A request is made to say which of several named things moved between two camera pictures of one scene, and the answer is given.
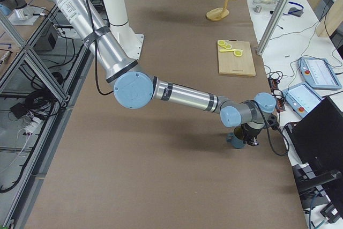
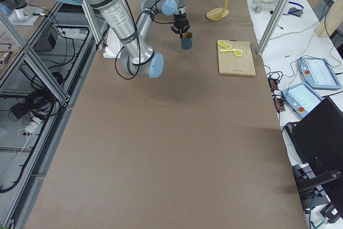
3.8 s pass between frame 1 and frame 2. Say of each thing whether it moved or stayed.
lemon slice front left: stayed
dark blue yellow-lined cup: moved
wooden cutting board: stayed
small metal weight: stayed
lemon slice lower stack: stayed
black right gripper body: moved
